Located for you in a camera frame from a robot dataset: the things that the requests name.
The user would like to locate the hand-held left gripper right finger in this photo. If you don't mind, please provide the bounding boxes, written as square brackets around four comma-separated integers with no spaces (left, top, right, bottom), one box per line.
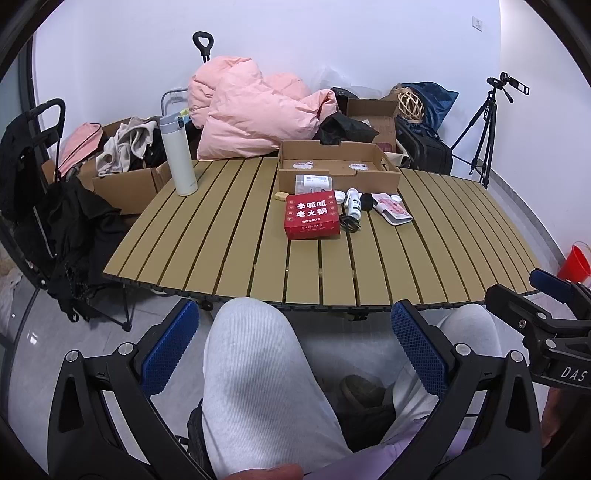
[390,299,544,480]

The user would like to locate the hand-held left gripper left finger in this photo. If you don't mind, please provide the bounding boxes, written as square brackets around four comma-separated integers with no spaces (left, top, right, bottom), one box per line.
[46,299,208,480]

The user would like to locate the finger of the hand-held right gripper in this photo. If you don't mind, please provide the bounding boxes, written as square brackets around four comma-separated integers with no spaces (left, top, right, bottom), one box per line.
[529,268,591,305]
[484,284,566,344]

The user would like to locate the pink white packet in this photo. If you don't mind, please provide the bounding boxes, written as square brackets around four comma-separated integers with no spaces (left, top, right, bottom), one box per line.
[372,194,413,226]

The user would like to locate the red printed box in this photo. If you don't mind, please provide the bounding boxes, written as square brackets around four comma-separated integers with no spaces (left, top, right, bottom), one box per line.
[284,189,342,241]

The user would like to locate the white blue tissue pack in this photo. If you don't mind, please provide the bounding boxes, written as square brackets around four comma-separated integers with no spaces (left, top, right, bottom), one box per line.
[295,174,334,195]

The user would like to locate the shallow cardboard tray box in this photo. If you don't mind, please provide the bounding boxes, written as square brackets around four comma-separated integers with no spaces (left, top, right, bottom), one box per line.
[277,140,402,195]

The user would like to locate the person's right forearm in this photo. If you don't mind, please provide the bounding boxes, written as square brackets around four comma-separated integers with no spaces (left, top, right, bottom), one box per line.
[540,387,591,455]

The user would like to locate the red bucket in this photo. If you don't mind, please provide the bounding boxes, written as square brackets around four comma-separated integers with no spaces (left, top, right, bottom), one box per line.
[556,242,591,284]

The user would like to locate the person's right leg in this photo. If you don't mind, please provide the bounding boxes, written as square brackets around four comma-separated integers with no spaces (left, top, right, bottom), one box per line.
[383,304,505,446]

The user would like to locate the dark shoe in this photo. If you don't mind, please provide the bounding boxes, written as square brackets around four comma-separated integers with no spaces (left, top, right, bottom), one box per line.
[339,374,399,418]

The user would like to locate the person's lilac shirt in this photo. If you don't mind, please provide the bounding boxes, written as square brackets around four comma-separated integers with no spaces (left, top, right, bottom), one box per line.
[302,431,469,480]

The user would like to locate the black jacket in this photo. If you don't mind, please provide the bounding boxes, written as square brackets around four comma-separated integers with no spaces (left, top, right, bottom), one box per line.
[44,178,135,325]

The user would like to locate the large open cardboard box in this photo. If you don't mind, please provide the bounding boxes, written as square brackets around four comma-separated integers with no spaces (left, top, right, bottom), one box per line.
[41,159,177,216]

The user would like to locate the black suitcase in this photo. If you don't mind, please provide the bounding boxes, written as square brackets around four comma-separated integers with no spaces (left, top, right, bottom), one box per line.
[396,117,454,175]

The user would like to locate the black tripod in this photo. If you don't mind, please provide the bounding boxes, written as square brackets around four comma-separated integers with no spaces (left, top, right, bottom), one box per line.
[450,90,502,189]

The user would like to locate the white thermos bottle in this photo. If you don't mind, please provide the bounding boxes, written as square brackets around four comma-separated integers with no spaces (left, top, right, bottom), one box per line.
[159,112,199,197]

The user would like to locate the beige clothing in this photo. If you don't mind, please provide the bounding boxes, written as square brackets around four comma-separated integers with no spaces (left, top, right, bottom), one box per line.
[96,116,160,177]

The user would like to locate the blue bag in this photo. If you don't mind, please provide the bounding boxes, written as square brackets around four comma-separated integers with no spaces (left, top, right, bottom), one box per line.
[399,82,460,133]

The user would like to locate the tall cardboard box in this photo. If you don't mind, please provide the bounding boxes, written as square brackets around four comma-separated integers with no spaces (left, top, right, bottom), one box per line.
[346,98,399,153]

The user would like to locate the pink bag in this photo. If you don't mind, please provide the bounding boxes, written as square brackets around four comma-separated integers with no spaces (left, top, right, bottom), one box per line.
[58,122,105,179]

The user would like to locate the woven rattan ball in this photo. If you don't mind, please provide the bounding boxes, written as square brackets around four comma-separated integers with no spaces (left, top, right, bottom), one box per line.
[398,89,426,125]

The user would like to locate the black folding cart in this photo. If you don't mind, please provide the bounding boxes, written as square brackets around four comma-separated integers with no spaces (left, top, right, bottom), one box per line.
[0,98,68,288]

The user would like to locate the black garment on duvet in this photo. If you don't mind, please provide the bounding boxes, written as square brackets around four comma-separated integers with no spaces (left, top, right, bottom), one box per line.
[314,113,380,147]

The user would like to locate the pink duvet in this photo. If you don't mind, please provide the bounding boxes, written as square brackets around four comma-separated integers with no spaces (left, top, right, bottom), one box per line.
[187,56,341,162]

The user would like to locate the black trolley handle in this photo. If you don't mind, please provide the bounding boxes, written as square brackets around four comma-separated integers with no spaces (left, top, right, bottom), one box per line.
[192,31,216,66]

